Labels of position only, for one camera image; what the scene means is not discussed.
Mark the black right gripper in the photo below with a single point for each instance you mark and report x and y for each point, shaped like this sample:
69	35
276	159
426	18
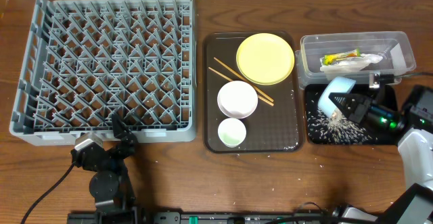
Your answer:
358	111

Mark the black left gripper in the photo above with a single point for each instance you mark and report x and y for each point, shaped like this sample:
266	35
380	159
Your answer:
119	146

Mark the light blue bowl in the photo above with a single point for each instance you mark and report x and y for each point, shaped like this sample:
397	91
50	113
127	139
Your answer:
337	85

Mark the white tissue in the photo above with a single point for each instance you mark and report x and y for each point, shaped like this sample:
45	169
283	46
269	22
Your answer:
350	64

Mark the green snack wrapper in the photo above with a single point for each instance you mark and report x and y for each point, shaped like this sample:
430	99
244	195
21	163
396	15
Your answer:
329	59

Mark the white bowl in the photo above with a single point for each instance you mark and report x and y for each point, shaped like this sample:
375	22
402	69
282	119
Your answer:
237	99

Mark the white green cup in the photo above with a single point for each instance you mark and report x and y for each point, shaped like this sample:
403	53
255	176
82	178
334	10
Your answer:
232	132

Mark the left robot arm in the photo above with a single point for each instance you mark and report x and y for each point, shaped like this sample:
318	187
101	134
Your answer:
110	186

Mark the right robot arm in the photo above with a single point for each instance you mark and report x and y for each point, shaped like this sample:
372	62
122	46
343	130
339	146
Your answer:
414	124

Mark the rice and peanut waste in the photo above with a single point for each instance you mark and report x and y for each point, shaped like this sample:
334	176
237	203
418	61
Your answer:
335	130

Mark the black waste bin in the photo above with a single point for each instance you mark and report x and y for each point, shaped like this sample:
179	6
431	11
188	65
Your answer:
313	92

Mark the clear plastic bin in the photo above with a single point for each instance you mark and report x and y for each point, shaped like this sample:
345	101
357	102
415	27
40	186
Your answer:
394	46

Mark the grey dish rack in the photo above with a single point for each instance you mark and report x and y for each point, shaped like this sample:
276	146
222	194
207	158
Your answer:
87	61

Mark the yellow plate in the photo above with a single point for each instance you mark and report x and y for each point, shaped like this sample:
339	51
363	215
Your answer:
265	59

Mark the dark brown tray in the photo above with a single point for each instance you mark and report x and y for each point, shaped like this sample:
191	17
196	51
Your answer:
277	128

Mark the lower wooden chopstick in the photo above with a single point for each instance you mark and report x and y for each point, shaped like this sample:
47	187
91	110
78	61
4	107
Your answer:
229	79

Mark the wooden chopstick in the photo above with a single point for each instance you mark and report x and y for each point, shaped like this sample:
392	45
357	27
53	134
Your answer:
229	79
263	96

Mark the upper wooden chopstick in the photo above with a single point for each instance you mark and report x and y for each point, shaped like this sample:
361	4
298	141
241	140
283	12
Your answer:
263	96

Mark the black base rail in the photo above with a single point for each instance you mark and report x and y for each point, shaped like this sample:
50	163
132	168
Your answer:
176	218

